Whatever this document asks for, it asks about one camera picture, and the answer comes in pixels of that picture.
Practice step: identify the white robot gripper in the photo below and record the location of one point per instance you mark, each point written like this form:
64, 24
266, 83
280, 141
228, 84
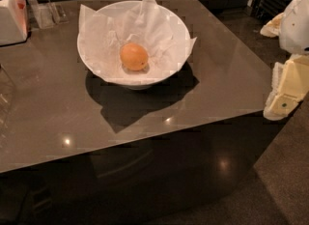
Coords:
295, 29

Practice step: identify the orange fruit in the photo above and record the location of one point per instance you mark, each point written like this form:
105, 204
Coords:
134, 56

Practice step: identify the white bowl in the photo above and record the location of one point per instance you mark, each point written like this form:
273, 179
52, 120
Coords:
135, 82

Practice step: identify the white paper liner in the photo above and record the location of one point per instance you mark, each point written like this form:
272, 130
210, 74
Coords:
103, 42

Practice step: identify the clear acrylic stand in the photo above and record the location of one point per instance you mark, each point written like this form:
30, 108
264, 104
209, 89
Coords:
47, 14

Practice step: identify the white appliance with red label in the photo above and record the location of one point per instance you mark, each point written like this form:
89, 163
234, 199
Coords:
13, 21

